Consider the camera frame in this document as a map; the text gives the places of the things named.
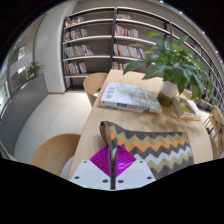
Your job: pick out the grey low counter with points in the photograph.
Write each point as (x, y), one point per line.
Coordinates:
(20, 113)

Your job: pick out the small green floor plant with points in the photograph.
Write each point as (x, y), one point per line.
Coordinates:
(33, 70)

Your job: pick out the round ceiling lights group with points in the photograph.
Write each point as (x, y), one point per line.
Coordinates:
(203, 32)

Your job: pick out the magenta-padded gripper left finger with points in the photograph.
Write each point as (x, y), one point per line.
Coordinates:
(91, 173)

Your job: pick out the zigzag striped brown towel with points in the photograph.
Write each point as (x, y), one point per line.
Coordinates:
(156, 146)

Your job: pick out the yellow picture book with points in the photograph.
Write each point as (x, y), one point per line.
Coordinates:
(188, 110)

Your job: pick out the large white book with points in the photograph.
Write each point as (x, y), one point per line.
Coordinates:
(128, 97)

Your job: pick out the green potted plant white pot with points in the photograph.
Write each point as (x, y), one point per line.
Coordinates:
(173, 65)

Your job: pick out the dark metal bookshelf unit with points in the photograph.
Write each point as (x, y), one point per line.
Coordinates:
(88, 43)

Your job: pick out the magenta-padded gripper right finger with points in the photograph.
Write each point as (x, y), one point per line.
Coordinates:
(136, 173)

